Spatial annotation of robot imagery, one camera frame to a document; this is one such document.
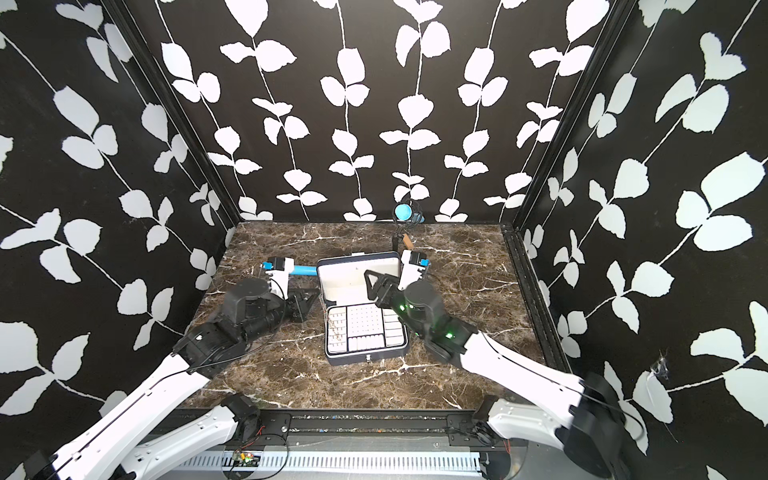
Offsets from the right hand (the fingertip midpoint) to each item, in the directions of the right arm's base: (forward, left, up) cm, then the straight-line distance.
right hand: (368, 272), depth 69 cm
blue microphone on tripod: (+25, -8, -3) cm, 26 cm away
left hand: (-3, +11, -2) cm, 12 cm away
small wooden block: (+34, -11, -28) cm, 45 cm away
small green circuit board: (-34, +30, -29) cm, 55 cm away
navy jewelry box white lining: (-4, +5, -22) cm, 23 cm away
